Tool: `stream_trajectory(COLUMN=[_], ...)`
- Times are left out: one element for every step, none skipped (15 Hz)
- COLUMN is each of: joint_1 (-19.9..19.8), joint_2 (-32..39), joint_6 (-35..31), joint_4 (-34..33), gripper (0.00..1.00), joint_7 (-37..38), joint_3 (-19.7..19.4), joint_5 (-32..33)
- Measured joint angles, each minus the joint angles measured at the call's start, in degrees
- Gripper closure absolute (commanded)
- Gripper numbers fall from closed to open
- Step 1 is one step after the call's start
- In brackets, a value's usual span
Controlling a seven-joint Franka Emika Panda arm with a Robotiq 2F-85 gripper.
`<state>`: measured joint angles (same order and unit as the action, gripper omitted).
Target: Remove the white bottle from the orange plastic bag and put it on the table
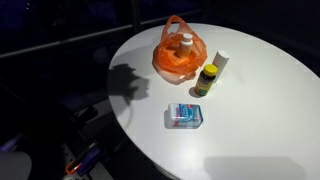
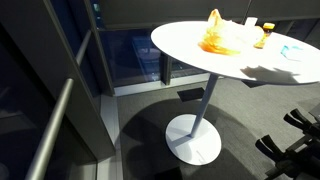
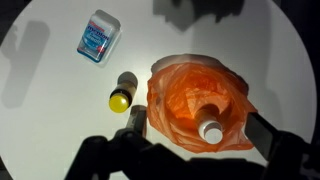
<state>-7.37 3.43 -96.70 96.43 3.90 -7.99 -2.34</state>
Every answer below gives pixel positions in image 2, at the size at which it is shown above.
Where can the amber bottle yellow cap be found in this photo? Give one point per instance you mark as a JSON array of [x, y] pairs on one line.
[[265, 33]]

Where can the dark window mullion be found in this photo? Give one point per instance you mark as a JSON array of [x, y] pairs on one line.
[[100, 50]]

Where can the white pill bottle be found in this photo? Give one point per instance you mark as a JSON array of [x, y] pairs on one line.
[[251, 21]]

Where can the black floor plate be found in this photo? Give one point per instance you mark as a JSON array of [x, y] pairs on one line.
[[190, 94]]

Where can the blue white wipes pack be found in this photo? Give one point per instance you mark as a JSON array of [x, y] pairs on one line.
[[290, 52]]

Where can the orange plastic bag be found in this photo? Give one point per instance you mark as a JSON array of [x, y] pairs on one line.
[[221, 38]]

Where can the grey metal handrail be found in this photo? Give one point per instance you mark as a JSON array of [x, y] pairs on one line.
[[53, 126]]

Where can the white table pedestal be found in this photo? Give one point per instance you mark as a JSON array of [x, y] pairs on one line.
[[195, 140]]

